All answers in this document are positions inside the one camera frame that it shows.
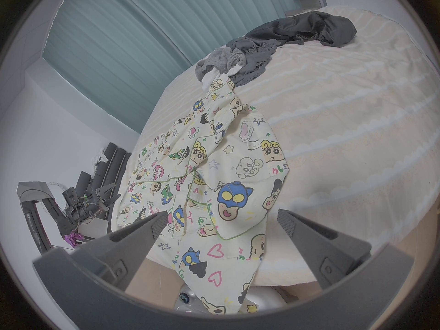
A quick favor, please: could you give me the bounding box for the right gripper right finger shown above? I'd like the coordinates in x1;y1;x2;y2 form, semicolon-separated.
277;209;372;289

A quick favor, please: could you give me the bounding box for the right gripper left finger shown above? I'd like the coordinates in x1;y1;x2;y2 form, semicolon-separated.
70;211;169;291

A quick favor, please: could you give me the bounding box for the white printed pyjama top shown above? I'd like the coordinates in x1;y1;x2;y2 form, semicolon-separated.
115;74;291;316

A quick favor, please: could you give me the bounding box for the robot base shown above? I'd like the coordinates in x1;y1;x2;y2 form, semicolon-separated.
175;284;286;316

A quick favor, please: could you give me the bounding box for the white cloth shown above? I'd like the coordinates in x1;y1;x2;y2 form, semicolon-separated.
94;146;111;166

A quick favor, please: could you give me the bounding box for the purple plastic bag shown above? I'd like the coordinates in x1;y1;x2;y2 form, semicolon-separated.
63;232;84;249

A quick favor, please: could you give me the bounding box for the blue-green curtain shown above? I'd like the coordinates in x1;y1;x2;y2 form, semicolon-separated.
41;0;207;133
103;0;310;61

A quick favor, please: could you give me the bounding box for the bed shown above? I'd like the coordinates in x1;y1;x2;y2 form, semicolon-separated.
115;5;440;286

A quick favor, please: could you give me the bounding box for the white garment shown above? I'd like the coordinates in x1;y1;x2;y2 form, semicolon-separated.
201;64;241;91

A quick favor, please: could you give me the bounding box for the dark grey garment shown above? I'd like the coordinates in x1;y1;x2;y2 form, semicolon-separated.
227;36;276;86

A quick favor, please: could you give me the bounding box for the black garment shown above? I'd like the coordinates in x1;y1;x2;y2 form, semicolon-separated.
246;11;358;49

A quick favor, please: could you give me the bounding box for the grey bedside table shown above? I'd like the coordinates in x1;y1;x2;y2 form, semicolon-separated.
285;0;322;17

